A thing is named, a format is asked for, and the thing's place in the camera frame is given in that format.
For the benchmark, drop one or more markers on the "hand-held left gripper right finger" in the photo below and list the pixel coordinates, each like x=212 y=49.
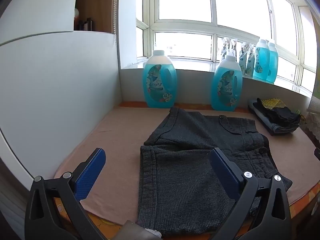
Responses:
x=225 y=172

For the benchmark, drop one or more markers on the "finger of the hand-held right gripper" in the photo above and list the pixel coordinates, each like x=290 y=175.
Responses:
x=317 y=156

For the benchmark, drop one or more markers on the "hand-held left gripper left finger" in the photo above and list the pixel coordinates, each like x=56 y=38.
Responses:
x=90 y=175

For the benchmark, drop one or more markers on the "grey checked pants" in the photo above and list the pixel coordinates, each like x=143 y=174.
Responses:
x=180 y=180

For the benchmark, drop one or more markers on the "white lace cloth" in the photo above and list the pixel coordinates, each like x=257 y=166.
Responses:
x=313 y=125

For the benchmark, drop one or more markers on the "pink blanket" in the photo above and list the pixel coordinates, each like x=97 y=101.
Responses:
x=107 y=142

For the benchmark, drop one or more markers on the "folded black yellow-striped garment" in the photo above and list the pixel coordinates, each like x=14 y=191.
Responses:
x=277 y=112

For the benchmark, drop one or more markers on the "stack of folded clothes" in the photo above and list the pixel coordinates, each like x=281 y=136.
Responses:
x=265 y=123

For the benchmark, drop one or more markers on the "blue detergent bottle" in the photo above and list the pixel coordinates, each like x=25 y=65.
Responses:
x=273 y=65
x=157 y=85
x=225 y=87
x=261 y=62

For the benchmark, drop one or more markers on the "white cabinet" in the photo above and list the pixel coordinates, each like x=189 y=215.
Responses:
x=57 y=85

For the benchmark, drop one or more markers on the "white windowsill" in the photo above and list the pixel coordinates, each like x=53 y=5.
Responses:
x=195 y=66

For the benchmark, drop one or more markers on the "clear refill pouch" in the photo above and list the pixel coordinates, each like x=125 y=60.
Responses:
x=242 y=61
x=250 y=63
x=228 y=45

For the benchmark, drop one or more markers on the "white framed window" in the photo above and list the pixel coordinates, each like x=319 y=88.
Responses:
x=215 y=25

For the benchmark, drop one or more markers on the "dark bottles on shelf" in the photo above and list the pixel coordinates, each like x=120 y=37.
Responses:
x=87 y=24

